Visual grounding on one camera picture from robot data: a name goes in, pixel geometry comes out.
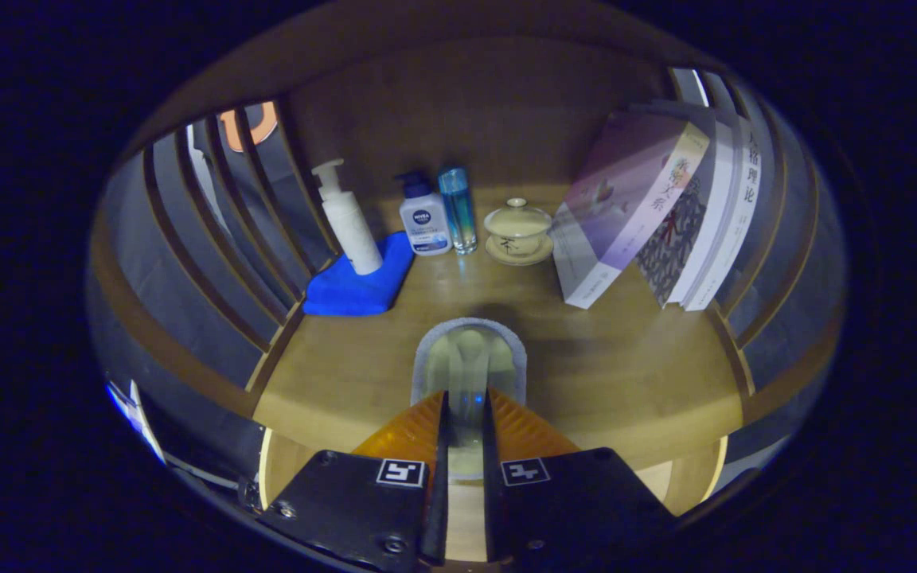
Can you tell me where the blue folded cloth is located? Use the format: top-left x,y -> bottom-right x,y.
302,231 -> 416,318

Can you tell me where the wooden cabinet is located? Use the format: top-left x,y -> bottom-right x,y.
88,0 -> 849,510

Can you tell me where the grey scrub brush green handle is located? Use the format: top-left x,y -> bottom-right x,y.
411,317 -> 528,481

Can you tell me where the beige lidded tea cup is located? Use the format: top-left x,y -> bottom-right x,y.
483,197 -> 553,255

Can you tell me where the wooden countertop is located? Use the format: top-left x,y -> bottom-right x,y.
252,187 -> 746,470

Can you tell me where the white spine book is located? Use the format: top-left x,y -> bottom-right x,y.
681,111 -> 763,312

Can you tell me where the slim blue bottle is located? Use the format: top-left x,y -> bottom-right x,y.
437,166 -> 479,255

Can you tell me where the white lotion bottle blue cap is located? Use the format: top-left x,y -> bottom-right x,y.
395,170 -> 453,257

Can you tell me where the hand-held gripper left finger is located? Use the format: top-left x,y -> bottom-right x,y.
258,390 -> 450,572

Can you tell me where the white pump bottle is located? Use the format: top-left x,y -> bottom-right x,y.
311,158 -> 384,276

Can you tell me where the patterned cover book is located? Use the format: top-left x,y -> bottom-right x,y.
634,99 -> 738,307

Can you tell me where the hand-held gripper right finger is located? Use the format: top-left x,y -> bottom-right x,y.
482,388 -> 676,562

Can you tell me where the purple book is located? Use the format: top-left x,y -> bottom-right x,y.
552,110 -> 710,310

